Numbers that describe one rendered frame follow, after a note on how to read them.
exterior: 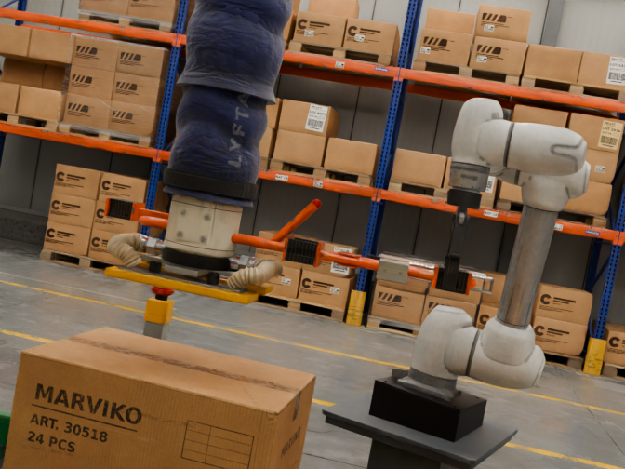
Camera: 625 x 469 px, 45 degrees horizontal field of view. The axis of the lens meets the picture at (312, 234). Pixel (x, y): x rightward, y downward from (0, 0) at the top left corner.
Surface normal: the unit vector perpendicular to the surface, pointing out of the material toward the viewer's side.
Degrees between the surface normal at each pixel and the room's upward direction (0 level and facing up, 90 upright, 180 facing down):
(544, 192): 108
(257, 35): 78
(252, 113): 70
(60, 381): 90
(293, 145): 90
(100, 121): 90
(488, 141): 92
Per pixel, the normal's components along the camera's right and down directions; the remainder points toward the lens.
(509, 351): -0.20, 0.18
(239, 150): 0.69, -0.14
